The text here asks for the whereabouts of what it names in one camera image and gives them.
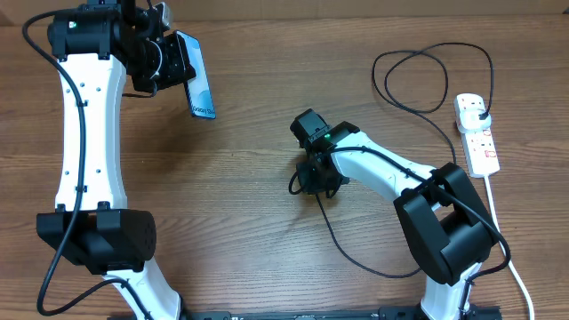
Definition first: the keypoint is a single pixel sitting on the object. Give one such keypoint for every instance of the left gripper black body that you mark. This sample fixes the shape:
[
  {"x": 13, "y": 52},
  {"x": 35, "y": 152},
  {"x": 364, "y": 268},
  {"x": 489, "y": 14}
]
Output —
[{"x": 160, "y": 67}]

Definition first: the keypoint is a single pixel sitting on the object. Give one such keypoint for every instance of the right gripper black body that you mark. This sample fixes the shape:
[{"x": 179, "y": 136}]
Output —
[{"x": 322, "y": 180}]

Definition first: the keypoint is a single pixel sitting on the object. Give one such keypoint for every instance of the Samsung Galaxy smartphone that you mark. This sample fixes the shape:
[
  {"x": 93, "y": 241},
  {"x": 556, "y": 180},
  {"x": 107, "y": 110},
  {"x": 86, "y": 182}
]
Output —
[{"x": 197, "y": 87}]

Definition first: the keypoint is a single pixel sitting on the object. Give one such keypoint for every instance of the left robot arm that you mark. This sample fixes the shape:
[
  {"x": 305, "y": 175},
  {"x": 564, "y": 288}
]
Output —
[{"x": 98, "y": 48}]

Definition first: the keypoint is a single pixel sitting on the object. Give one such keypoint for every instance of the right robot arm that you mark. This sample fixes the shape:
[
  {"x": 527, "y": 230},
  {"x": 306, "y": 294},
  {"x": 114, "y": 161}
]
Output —
[{"x": 447, "y": 228}]

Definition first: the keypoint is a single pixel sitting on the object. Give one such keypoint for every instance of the white USB charger plug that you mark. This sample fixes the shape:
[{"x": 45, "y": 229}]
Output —
[{"x": 472, "y": 120}]

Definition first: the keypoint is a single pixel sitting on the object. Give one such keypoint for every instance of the white power strip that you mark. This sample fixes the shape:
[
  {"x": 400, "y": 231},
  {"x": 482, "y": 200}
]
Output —
[{"x": 479, "y": 148}]

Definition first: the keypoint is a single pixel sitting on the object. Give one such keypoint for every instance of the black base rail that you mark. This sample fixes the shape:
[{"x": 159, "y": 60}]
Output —
[{"x": 302, "y": 315}]

